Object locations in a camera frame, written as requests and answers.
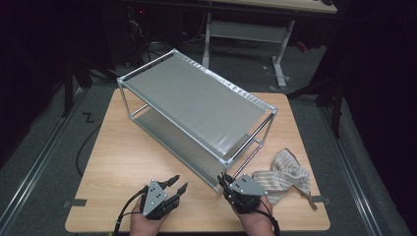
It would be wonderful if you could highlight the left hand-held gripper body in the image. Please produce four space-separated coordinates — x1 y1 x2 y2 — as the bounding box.
140 178 181 220

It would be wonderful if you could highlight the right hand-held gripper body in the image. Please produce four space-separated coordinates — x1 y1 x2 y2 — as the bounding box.
226 173 268 214

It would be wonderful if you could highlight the beige striped towel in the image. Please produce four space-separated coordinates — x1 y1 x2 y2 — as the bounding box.
251 147 319 210

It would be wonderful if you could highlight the grey two-tier shelf rack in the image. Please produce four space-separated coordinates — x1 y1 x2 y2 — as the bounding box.
116 48 279 195

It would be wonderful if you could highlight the person's left hand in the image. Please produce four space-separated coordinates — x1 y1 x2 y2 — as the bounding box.
129 198 167 236

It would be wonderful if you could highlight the grey tape piece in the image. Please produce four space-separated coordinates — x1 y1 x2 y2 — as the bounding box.
62 198 87 209
311 195 331 206

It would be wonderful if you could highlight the black metal stand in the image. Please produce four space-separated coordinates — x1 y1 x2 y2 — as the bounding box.
286 65 345 139
62 55 132 118

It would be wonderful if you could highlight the wooden desk with white legs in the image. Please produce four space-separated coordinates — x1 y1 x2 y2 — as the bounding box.
196 0 338 89

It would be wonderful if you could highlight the dark computer tower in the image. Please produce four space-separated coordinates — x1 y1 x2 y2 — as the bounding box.
126 5 151 65

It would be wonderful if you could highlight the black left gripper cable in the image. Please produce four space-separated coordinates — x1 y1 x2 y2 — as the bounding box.
112 185 149 236

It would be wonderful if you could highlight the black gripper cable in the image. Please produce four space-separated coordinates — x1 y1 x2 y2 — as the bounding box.
112 185 149 236
257 200 281 236

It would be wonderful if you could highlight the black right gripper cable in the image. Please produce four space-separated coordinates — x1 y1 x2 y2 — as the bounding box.
257 200 281 236

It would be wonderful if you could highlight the black floor cable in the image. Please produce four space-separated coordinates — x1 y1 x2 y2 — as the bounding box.
76 124 102 178

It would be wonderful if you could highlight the metal floor rail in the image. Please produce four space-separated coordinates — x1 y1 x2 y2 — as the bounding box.
0 94 85 230
319 106 383 236

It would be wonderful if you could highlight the black cable bundle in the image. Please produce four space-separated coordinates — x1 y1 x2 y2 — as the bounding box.
132 39 166 72

